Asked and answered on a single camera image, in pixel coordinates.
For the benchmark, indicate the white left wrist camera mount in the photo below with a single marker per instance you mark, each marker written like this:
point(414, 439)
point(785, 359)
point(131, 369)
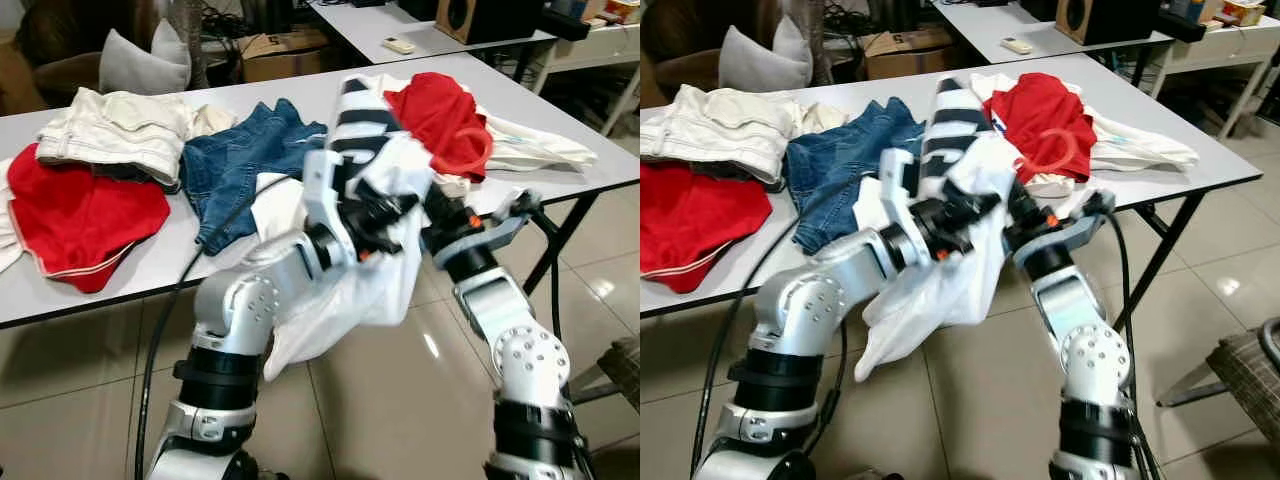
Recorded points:
point(895, 200)
point(322, 200)

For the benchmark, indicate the cardboard box with black number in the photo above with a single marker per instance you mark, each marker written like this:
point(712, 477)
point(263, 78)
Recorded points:
point(905, 60)
point(285, 60)

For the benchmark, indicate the red shirt with white trim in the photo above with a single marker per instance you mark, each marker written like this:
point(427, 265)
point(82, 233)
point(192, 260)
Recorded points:
point(80, 220)
point(690, 225)

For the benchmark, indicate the white crumpled cloth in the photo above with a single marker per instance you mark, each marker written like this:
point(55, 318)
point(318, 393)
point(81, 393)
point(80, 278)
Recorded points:
point(8, 215)

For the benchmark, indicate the white desk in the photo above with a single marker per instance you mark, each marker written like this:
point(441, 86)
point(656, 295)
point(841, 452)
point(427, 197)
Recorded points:
point(985, 22)
point(365, 22)

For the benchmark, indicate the white side table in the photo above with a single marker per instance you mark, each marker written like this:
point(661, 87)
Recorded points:
point(600, 45)
point(1215, 50)

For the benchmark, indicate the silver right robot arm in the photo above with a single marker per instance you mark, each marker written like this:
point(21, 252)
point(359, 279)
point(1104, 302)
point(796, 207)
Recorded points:
point(520, 360)
point(1095, 360)

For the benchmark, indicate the white table with black frame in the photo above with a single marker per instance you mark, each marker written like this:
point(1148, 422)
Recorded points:
point(1190, 185)
point(180, 262)

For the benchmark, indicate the cream shorts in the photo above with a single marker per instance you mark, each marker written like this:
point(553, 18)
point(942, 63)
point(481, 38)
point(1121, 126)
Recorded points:
point(710, 130)
point(110, 130)

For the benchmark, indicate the wicker chair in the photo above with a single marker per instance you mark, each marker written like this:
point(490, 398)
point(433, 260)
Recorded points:
point(625, 370)
point(1245, 375)

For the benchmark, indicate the grey pillow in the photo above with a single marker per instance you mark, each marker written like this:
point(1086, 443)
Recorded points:
point(130, 65)
point(750, 62)
point(172, 50)
point(793, 48)

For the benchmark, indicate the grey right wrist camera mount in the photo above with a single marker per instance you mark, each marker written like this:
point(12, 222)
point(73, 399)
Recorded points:
point(1075, 235)
point(500, 228)

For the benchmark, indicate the blue denim jeans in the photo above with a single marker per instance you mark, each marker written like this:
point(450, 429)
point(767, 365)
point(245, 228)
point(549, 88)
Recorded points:
point(230, 170)
point(830, 170)

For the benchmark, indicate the white shirt with teal mark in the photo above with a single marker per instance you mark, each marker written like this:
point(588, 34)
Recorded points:
point(1150, 150)
point(550, 150)

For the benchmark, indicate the tissue box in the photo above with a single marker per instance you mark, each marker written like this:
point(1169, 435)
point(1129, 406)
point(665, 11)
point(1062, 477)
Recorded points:
point(620, 10)
point(1245, 12)

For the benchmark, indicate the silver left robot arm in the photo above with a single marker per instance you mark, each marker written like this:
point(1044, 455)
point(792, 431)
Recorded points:
point(240, 310)
point(800, 320)

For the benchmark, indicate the red shirt with white print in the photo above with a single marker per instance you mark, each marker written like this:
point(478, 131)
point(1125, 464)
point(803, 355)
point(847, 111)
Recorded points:
point(440, 105)
point(1040, 105)

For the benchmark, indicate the wooden speaker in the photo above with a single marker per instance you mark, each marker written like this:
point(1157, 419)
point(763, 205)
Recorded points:
point(500, 20)
point(1120, 20)

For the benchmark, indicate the red plastic hanger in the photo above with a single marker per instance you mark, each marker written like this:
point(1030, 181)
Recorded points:
point(488, 152)
point(1075, 152)

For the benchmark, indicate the brown sofa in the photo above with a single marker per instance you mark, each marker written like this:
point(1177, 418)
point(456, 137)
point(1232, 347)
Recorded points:
point(670, 40)
point(50, 40)

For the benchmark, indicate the white remote control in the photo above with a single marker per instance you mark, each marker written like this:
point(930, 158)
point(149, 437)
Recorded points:
point(1018, 45)
point(399, 45)

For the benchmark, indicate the white shirt with black print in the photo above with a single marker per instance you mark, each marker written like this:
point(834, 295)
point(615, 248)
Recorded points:
point(930, 310)
point(340, 310)

